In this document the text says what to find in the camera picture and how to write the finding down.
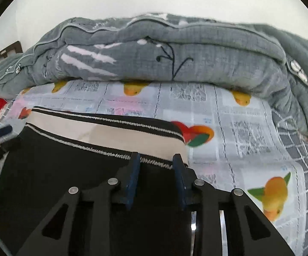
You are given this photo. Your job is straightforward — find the grey quilted comforter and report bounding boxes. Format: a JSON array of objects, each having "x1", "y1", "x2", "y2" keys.
[{"x1": 0, "y1": 13, "x2": 308, "y2": 135}]

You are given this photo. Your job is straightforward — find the black pants with white stripe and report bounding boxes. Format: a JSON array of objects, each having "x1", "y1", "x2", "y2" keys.
[{"x1": 0, "y1": 108, "x2": 191, "y2": 255}]

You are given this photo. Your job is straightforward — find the fruit print grey bedsheet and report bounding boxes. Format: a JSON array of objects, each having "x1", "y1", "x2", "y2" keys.
[{"x1": 0, "y1": 80, "x2": 308, "y2": 255}]

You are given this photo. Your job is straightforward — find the dark wooden headboard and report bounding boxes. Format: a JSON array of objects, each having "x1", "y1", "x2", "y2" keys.
[{"x1": 0, "y1": 41, "x2": 22, "y2": 62}]

